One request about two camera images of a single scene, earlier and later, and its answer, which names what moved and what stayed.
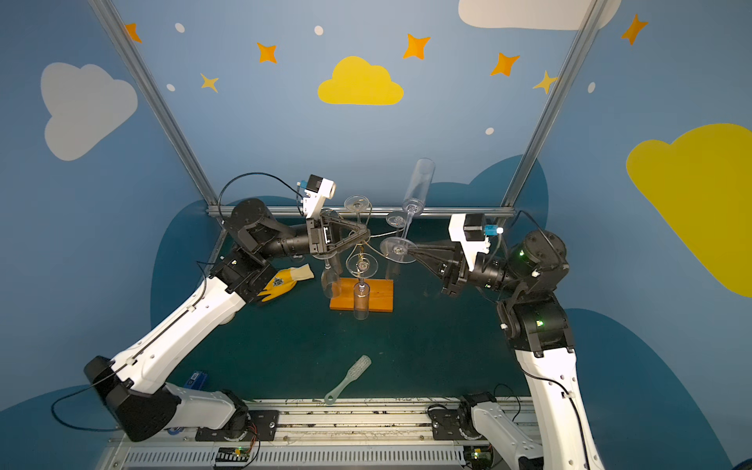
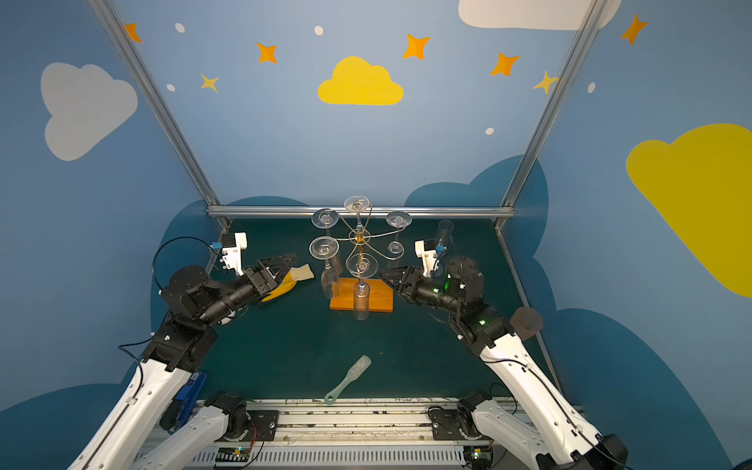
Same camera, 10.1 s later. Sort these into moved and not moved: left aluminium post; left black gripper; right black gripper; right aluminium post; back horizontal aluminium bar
Moved: right black gripper; left black gripper
Not moved: right aluminium post; left aluminium post; back horizontal aluminium bar
